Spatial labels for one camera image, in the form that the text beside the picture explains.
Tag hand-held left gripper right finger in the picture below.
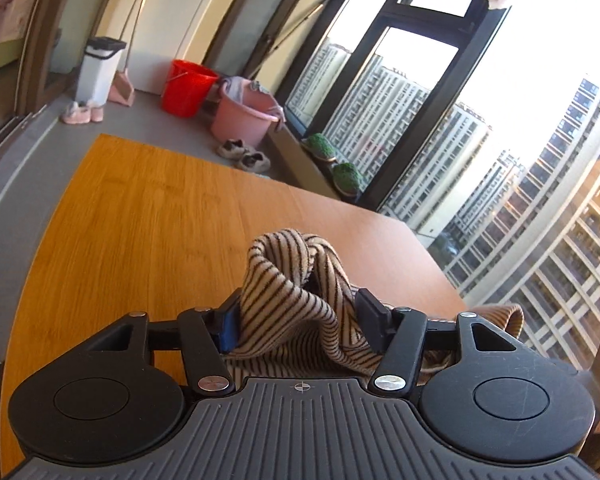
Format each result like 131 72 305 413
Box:
355 287 546 397

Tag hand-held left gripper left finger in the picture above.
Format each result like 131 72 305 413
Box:
80 294 241 397

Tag beige striped knit garment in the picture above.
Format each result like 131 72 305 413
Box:
225 228 525 386

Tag beige sneaker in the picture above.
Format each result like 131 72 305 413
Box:
216 139 251 160
235 151 272 172

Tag apartment buildings outside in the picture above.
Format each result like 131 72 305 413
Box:
287 40 600 371

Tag pink plastic basin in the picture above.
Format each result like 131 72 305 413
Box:
210 80 286 147

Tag cloth in pink basin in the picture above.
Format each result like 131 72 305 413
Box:
215 76 263 105

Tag red plastic bucket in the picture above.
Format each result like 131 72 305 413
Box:
160 59 220 118

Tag pink dustpan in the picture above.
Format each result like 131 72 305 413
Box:
107 70 136 107

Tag white trash bin black lid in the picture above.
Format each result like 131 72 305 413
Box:
75 36 127 106

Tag dark framed glass door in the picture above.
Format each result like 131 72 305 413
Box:
201 0 305 81

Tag dark window frame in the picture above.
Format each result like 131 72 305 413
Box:
280 0 536 211

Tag mop handle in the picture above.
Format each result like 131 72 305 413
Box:
267 0 338 56

